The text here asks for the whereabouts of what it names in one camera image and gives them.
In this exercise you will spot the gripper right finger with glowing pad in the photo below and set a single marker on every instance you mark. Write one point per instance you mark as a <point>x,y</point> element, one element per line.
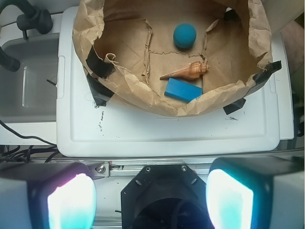
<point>265,192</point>

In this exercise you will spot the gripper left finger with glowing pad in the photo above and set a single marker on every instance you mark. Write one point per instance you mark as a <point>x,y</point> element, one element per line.
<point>46,196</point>

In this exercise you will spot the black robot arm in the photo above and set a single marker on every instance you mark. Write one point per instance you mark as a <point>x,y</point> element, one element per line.
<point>165,198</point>

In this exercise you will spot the tan spiral sea shell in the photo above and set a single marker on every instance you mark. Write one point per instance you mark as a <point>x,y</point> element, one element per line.
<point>190,71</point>

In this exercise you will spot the grey plastic tub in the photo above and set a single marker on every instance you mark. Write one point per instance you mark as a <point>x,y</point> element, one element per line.
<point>29,94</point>

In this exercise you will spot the blue rectangular block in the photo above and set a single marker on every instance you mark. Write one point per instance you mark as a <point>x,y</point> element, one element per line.
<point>182,91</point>

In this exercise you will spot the brown crumpled paper bag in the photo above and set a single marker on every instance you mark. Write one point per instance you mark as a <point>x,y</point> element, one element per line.
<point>125,46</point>

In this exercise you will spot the teal blue ball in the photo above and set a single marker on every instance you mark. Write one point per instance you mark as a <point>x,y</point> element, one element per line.
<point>184,36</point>

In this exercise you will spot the aluminium frame rail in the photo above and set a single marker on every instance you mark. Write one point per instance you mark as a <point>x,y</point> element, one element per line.
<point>104,169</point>

